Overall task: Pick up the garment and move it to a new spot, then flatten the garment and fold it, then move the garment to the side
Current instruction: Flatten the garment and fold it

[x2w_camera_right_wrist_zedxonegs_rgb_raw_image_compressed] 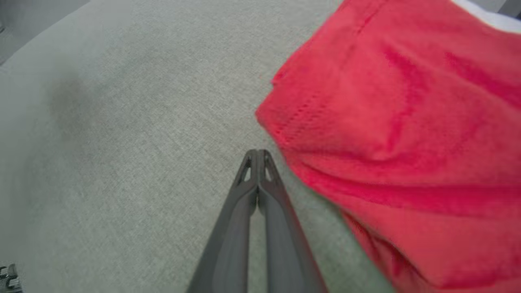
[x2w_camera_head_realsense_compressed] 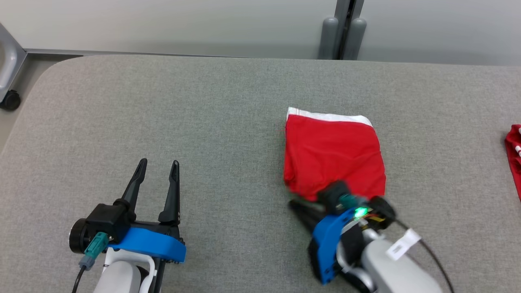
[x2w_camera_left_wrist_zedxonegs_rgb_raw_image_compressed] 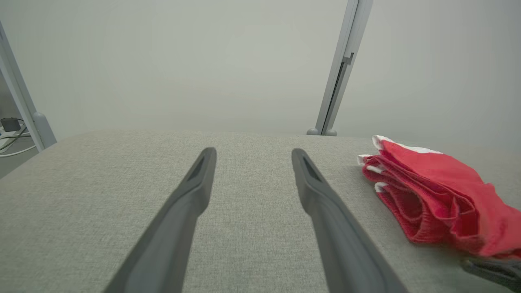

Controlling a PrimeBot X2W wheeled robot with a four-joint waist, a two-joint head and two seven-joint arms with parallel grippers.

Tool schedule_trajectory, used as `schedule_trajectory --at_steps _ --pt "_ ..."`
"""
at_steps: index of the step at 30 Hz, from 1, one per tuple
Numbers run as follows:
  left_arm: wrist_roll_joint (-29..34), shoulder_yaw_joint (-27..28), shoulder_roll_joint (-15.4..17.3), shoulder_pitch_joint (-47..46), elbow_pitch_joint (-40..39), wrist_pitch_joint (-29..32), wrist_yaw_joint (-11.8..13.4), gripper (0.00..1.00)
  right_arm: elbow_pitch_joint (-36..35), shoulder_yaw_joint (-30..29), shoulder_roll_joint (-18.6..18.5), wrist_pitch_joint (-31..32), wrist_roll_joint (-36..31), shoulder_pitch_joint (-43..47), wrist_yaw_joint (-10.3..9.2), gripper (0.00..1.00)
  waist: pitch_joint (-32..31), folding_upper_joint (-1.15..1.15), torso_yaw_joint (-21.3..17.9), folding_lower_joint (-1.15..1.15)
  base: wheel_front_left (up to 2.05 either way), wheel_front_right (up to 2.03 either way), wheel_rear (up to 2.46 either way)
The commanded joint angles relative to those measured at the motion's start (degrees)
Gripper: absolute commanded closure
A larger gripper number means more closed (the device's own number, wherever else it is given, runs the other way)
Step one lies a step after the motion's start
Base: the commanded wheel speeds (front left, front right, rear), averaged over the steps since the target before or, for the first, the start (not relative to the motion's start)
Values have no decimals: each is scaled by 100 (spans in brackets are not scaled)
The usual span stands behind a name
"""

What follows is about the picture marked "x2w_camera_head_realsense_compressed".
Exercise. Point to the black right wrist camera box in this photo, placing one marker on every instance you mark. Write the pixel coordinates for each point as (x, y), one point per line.
(331, 193)

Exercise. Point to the grey rounded wall post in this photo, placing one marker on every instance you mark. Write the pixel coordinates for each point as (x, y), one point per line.
(356, 38)
(329, 38)

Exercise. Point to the grey metal cart frame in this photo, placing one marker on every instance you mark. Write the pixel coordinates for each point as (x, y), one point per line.
(10, 61)

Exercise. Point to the black caster wheel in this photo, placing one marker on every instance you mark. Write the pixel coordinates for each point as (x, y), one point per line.
(10, 101)

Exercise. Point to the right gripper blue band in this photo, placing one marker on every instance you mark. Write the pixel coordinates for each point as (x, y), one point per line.
(325, 244)

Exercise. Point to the red garment with white stripe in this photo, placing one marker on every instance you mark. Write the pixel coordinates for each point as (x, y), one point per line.
(333, 154)

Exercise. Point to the red jersey with lettering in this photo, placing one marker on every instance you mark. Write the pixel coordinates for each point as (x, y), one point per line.
(515, 158)

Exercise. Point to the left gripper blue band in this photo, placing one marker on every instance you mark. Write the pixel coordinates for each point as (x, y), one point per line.
(154, 244)

